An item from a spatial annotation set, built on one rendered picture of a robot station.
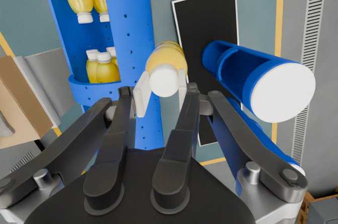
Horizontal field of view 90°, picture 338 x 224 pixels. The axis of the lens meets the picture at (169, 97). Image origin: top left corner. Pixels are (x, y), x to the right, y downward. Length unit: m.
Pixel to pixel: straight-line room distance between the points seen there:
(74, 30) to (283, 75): 0.81
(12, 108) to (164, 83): 0.68
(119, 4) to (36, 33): 1.56
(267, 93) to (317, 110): 1.91
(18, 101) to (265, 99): 0.96
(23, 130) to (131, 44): 0.56
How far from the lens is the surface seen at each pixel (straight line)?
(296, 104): 0.94
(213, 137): 2.02
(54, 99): 0.96
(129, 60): 0.47
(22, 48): 2.08
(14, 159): 2.21
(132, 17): 0.47
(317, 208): 3.62
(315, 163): 3.32
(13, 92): 0.81
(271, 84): 0.82
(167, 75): 0.21
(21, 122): 0.84
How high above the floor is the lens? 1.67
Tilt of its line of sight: 66 degrees down
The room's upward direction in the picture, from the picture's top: 170 degrees clockwise
